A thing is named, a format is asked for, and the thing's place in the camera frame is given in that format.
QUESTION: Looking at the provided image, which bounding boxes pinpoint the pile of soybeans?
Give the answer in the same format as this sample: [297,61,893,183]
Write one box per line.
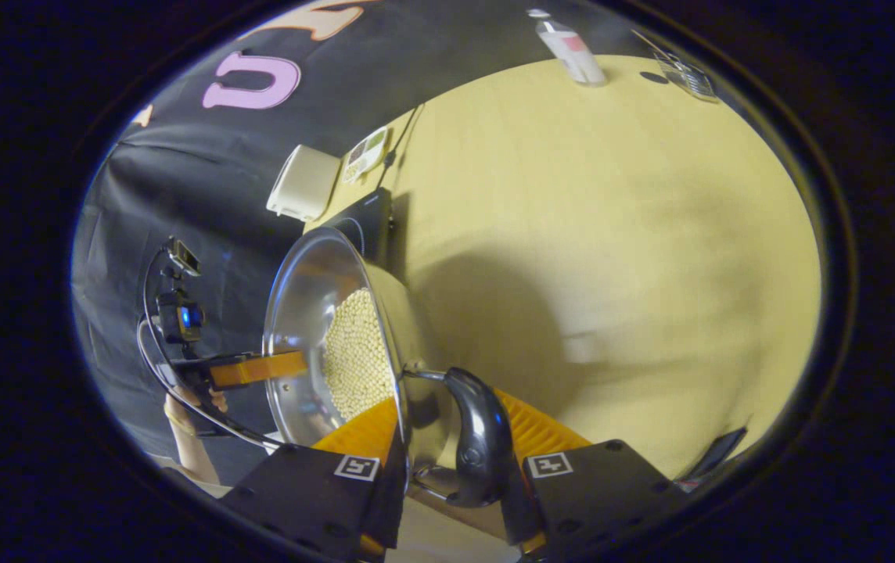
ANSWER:
[322,288,398,423]

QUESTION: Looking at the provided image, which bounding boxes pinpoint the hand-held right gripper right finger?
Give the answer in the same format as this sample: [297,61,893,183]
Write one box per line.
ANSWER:
[494,389,691,561]

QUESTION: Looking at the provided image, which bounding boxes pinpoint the black induction cooktop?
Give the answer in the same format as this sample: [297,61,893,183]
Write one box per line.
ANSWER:
[321,188,395,267]

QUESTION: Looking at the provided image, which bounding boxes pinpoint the clear glass container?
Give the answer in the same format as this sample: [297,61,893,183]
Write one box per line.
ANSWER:
[651,48,720,103]

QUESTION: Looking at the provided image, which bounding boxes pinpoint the black power cable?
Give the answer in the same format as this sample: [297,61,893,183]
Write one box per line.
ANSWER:
[381,106,426,188]

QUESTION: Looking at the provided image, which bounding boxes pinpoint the white divided dish of grains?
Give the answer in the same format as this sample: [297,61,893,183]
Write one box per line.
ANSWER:
[342,127,392,185]

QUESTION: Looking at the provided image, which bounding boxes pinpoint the black flat rectangular piece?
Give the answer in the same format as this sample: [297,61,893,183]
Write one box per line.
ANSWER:
[678,426,750,492]

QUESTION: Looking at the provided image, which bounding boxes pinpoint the white toaster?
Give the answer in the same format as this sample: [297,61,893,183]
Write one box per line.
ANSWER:
[266,145,343,223]

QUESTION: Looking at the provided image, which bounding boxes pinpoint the hand-held gripper cable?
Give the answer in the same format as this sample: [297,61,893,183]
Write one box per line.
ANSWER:
[137,246,286,452]

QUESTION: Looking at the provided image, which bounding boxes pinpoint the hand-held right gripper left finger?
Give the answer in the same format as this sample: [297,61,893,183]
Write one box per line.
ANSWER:
[217,395,411,561]

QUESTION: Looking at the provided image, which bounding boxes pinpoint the wooden stick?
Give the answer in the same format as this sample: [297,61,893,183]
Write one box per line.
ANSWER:
[631,29,671,59]

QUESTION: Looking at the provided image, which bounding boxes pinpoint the small bottle with pink label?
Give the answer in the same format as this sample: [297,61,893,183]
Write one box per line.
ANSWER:
[527,8,608,87]

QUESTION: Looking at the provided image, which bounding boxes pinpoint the steel pot with black handles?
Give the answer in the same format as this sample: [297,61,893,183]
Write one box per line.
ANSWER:
[262,227,515,509]

